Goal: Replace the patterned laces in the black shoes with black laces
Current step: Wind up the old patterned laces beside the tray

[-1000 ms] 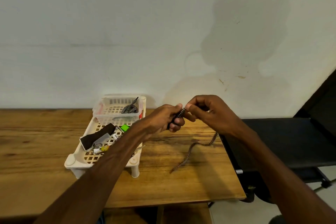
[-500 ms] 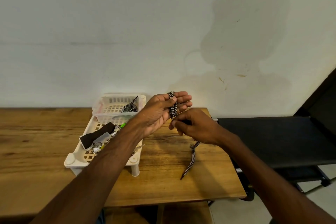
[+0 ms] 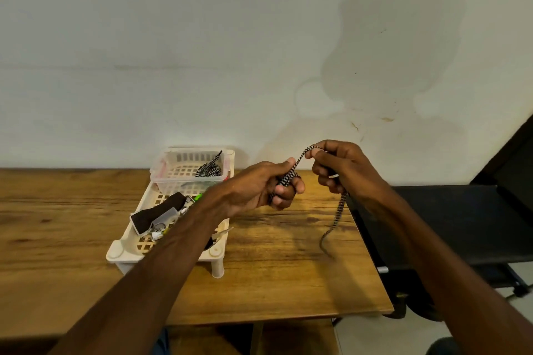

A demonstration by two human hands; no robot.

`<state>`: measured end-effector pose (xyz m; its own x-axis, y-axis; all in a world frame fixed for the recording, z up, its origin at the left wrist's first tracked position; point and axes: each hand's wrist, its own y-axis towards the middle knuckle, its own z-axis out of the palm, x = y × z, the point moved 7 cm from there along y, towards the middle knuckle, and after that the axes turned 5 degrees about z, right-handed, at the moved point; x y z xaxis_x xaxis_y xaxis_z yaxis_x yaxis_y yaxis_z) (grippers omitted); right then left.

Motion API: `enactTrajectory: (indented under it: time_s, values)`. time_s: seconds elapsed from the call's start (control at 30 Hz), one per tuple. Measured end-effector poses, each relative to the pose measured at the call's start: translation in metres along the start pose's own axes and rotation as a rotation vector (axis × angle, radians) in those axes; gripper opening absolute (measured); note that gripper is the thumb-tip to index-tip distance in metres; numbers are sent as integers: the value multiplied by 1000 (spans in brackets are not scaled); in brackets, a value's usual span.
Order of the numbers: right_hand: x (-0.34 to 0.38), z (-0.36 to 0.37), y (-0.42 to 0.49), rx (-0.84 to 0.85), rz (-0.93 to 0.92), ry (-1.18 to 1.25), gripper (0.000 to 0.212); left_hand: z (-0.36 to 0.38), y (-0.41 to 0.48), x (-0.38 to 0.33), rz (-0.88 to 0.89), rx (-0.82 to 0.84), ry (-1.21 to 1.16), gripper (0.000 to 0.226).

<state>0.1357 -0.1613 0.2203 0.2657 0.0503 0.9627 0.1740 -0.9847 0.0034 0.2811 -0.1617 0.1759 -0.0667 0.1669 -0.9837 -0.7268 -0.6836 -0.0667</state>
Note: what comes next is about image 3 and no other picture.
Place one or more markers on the person's right hand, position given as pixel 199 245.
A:
pixel 354 169

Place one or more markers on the person's left hand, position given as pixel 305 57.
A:
pixel 254 188

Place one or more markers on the black white patterned shoelace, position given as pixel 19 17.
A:
pixel 210 168
pixel 339 209

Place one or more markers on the small green object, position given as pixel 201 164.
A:
pixel 198 197

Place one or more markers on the small black white object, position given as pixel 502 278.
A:
pixel 209 243

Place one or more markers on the person's right forearm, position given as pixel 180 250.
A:
pixel 454 276

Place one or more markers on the person's left forearm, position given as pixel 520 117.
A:
pixel 133 292

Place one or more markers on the person's blue shorts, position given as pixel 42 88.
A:
pixel 162 342

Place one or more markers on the small white plastic basket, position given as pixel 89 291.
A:
pixel 166 172

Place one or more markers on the black shoe rack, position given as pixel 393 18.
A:
pixel 466 217

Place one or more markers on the large white plastic tray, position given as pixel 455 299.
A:
pixel 121 249

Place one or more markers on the dark door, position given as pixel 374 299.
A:
pixel 510 155

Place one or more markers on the low wooden table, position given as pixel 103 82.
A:
pixel 50 226

